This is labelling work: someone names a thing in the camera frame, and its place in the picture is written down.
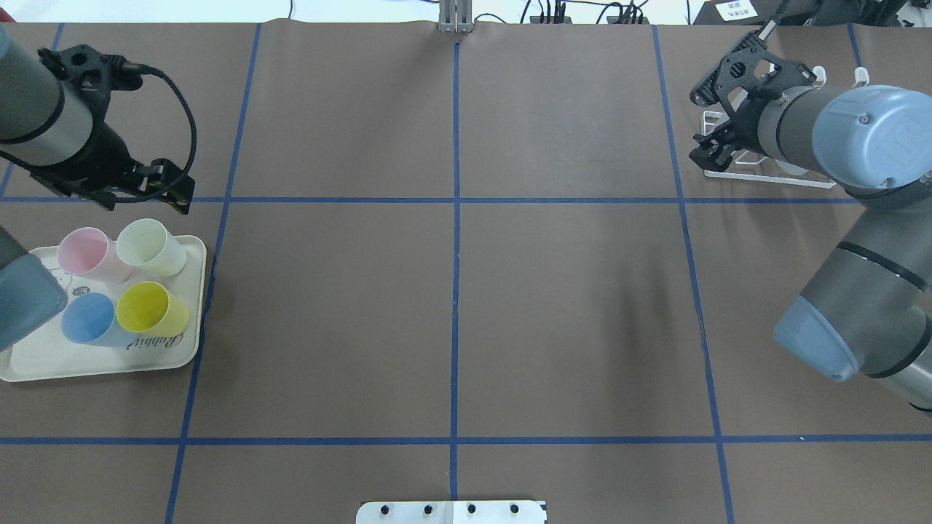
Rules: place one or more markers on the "pink plastic cup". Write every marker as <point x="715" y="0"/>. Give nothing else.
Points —
<point x="89" y="253"/>

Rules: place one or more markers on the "cream plastic serving tray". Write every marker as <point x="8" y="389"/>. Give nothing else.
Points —
<point x="46" y="353"/>

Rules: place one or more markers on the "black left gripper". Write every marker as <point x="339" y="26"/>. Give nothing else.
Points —
<point x="104" y="154"/>

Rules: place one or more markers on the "blue plastic cup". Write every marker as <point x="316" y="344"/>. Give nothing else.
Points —
<point x="90" y="319"/>

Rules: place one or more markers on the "grey aluminium camera post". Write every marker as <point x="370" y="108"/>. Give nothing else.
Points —
<point x="455" y="16"/>

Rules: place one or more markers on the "white wire cup rack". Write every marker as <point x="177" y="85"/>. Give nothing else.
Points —
<point x="750" y="166"/>

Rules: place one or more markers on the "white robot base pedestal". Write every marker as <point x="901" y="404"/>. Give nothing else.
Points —
<point x="475" y="511"/>

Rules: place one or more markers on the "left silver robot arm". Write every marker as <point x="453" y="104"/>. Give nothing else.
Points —
<point x="53" y="125"/>

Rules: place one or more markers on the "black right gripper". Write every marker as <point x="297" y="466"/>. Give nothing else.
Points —
<point x="744" y="124"/>

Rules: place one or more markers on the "yellow plastic cup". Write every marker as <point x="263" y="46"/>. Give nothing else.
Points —
<point x="148" y="308"/>

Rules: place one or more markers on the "pale green plastic cup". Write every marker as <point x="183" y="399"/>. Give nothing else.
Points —
<point x="147" y="244"/>

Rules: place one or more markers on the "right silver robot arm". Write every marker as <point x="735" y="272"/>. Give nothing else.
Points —
<point x="859" y="314"/>

